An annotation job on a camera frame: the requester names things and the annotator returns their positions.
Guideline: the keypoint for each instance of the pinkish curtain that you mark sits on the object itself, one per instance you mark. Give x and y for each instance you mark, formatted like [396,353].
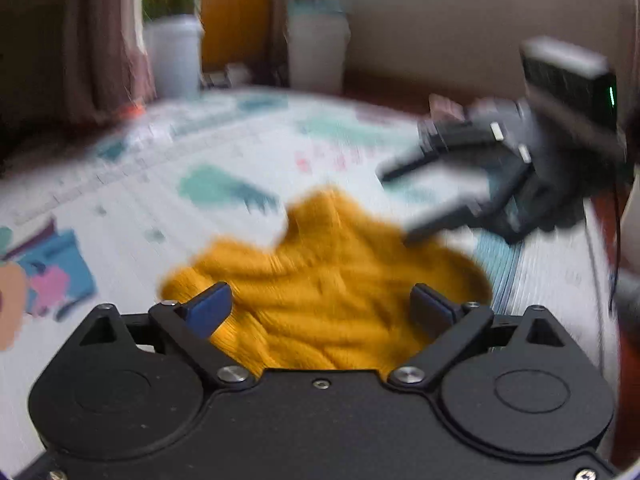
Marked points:
[110,35]

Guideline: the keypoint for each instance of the white plant pot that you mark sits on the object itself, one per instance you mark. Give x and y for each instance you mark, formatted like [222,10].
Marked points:
[175,55]

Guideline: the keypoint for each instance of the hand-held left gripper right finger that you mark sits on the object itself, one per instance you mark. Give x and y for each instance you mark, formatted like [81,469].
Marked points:
[430,310]

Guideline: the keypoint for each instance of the printed play mat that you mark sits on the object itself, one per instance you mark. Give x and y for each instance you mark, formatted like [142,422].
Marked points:
[150,160]

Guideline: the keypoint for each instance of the white bin with teal lid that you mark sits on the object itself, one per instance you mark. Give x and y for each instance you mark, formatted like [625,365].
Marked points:
[317,45]

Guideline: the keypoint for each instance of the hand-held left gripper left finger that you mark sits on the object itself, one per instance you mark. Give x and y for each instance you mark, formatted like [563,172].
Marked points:
[207,310]

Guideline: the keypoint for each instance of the orange wooden door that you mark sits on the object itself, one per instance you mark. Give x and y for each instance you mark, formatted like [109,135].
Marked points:
[235,10]

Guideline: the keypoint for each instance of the mustard yellow knit sweater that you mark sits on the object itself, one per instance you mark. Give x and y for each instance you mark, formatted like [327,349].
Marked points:
[325,280]

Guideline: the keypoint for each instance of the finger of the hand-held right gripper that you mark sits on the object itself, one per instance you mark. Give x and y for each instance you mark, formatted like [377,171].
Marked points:
[465,135]
[495,200]

